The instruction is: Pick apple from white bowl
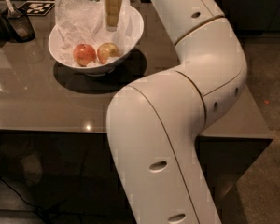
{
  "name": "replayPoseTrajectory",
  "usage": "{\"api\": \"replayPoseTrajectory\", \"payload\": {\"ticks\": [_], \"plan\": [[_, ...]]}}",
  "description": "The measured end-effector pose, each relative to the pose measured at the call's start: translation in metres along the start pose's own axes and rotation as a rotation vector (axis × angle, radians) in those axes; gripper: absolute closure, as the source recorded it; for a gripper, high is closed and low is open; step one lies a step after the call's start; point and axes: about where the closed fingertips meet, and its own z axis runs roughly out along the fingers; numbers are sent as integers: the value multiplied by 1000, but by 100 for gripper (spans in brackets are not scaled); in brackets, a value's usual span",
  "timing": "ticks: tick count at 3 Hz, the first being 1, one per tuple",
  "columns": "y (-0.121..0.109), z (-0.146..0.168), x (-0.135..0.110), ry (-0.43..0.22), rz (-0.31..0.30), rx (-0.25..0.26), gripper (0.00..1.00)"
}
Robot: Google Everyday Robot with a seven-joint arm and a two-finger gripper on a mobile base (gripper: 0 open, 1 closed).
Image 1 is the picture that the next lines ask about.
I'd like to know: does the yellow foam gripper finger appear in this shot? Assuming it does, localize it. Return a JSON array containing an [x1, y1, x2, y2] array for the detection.
[[105, 0, 122, 32]]

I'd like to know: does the yellow-red apple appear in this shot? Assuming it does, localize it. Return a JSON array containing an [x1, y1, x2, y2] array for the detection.
[[97, 42, 120, 64]]

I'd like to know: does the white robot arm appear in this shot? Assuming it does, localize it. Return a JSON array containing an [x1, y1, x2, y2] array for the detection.
[[106, 0, 247, 224]]

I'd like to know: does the white bowl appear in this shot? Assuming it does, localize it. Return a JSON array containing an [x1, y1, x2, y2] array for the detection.
[[49, 3, 144, 77]]

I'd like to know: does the red apple on left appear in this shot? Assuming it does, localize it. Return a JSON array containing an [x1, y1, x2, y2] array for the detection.
[[73, 44, 96, 67]]

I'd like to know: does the white crumpled paper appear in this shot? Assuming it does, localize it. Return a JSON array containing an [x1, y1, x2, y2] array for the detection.
[[49, 0, 143, 70]]

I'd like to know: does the black white fiducial marker card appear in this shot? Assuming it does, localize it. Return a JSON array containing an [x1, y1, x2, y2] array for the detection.
[[20, 1, 55, 16]]

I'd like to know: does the black cable on floor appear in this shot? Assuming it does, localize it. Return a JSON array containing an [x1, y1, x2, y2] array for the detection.
[[0, 166, 85, 224]]

